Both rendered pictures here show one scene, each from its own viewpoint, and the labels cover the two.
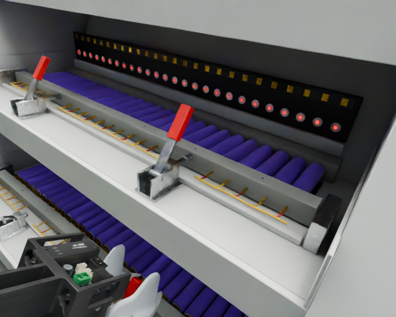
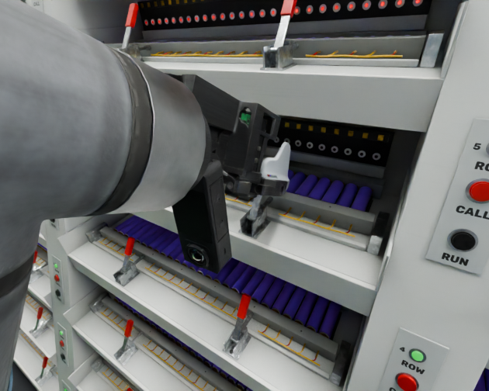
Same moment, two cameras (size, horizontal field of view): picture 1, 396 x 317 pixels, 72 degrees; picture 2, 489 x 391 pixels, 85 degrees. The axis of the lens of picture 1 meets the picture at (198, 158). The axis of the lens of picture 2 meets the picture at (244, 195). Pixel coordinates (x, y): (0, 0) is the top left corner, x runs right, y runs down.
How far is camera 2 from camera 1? 18 cm
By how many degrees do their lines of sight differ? 4
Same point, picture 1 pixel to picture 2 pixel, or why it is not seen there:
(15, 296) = (219, 95)
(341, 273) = (471, 31)
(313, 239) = (431, 51)
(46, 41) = (114, 15)
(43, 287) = (231, 100)
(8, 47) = (84, 21)
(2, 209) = not seen: hidden behind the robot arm
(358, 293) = not seen: outside the picture
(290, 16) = not seen: outside the picture
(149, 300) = (285, 169)
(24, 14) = not seen: outside the picture
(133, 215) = (261, 92)
